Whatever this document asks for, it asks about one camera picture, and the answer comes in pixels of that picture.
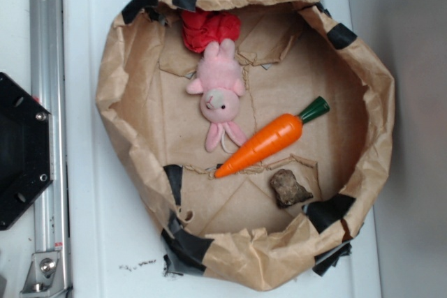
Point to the brown grey rock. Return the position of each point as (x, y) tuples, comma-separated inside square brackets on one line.
[(287, 190)]

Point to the orange toy carrot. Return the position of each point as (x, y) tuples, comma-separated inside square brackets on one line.
[(271, 139)]

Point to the pink plush bunny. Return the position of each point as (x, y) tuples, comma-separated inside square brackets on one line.
[(219, 82)]

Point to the brown paper bag bin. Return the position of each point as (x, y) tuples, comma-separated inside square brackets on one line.
[(291, 52)]

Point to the red crumpled cloth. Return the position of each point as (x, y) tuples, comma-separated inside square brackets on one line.
[(201, 27)]

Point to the white plastic tray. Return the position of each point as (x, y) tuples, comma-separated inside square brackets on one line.
[(116, 249)]

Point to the aluminium extrusion rail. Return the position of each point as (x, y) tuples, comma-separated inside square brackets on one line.
[(51, 217)]

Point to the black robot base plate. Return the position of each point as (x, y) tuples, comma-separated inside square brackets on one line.
[(25, 151)]

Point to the metal corner bracket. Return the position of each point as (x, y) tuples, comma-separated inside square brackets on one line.
[(45, 277)]

